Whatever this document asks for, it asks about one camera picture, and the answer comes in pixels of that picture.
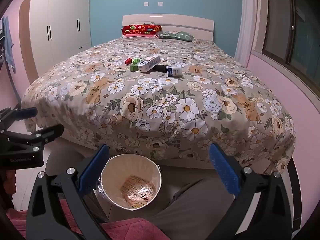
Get floral bedspread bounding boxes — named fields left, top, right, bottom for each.
left=21, top=37, right=297, bottom=175

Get white wardrobe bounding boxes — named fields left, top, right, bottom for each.
left=19, top=0, right=92, bottom=78

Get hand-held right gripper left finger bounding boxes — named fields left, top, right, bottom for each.
left=26, top=144, right=110, bottom=240

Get white curtain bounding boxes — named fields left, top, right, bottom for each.
left=234, top=0, right=267, bottom=68

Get pink pillow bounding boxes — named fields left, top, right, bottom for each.
left=122, top=33, right=160, bottom=40

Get person's right trouser leg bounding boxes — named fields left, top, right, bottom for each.
left=139, top=179, right=242, bottom=240

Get white bed headboard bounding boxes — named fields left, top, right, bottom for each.
left=122, top=14, right=215, bottom=42

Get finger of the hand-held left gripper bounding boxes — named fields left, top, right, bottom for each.
left=0, top=124, right=64, bottom=155
left=0, top=107, right=38, bottom=133

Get red patterned pillow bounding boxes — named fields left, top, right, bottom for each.
left=121, top=24, right=162, bottom=37

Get pink fleece garment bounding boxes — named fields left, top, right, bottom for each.
left=5, top=197, right=167, bottom=240

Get cream round waste bin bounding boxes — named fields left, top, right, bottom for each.
left=94, top=154, right=162, bottom=210

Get blue hanging cloth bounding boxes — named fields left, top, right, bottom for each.
left=1, top=16, right=14, bottom=74

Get small packets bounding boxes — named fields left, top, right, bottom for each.
left=137, top=56, right=161, bottom=73

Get dark framed window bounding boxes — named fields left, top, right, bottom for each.
left=261, top=0, right=320, bottom=73

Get green floral pillow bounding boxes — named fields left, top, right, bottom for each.
left=159, top=31, right=195, bottom=42

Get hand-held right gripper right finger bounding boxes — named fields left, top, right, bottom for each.
left=209, top=144, right=293, bottom=240

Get clear plastic bin liner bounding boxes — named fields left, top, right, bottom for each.
left=94, top=175, right=105, bottom=200

